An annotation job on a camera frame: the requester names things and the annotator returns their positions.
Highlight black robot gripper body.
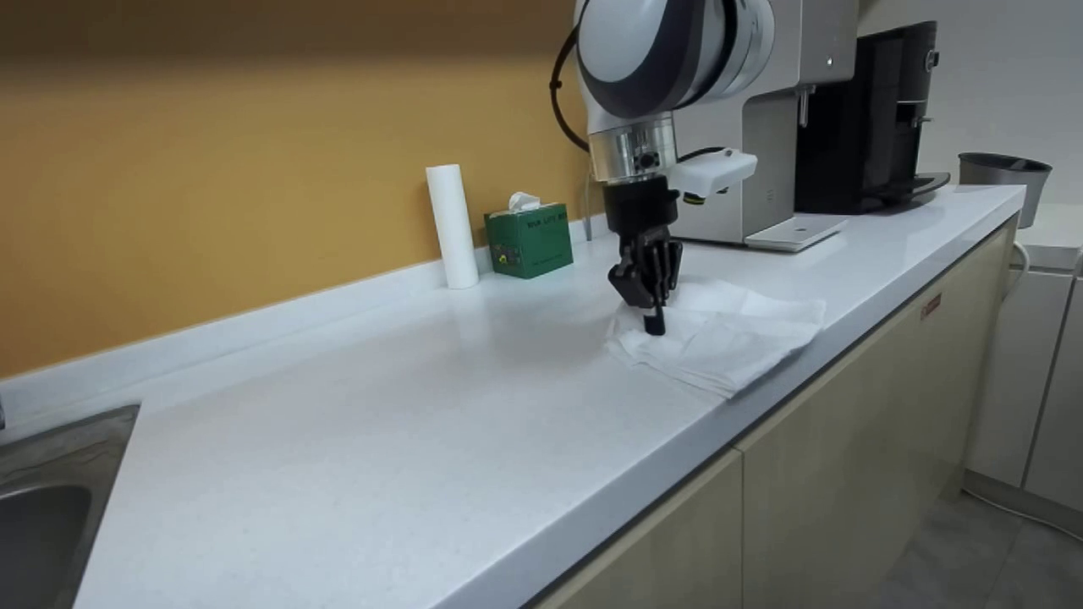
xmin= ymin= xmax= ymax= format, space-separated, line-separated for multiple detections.
xmin=600 ymin=176 xmax=684 ymax=235

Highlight white cloth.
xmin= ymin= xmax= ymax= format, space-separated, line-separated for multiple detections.
xmin=602 ymin=277 xmax=830 ymax=404

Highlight white paper towel roll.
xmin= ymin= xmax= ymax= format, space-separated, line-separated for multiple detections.
xmin=423 ymin=161 xmax=479 ymax=293

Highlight green tissue box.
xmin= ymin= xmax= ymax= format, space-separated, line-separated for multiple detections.
xmin=483 ymin=198 xmax=577 ymax=284

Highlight silver white coffee machine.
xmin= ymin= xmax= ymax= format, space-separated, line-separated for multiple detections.
xmin=670 ymin=0 xmax=867 ymax=256

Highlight beige base cabinet door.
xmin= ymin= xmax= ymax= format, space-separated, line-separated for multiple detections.
xmin=738 ymin=219 xmax=1019 ymax=609
xmin=536 ymin=451 xmax=747 ymax=609

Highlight black coffee machine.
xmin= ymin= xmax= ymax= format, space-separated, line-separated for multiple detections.
xmin=790 ymin=18 xmax=953 ymax=219

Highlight grey waste bin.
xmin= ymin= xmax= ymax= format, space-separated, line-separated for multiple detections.
xmin=953 ymin=150 xmax=1055 ymax=230

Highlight white side cabinet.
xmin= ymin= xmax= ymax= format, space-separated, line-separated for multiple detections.
xmin=962 ymin=198 xmax=1083 ymax=516

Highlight stainless steel sink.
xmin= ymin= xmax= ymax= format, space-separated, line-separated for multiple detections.
xmin=0 ymin=403 xmax=146 ymax=609

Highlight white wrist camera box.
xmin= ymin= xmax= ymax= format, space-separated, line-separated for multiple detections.
xmin=670 ymin=144 xmax=761 ymax=210

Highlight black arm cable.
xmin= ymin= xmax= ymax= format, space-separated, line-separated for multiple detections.
xmin=546 ymin=21 xmax=600 ymax=160

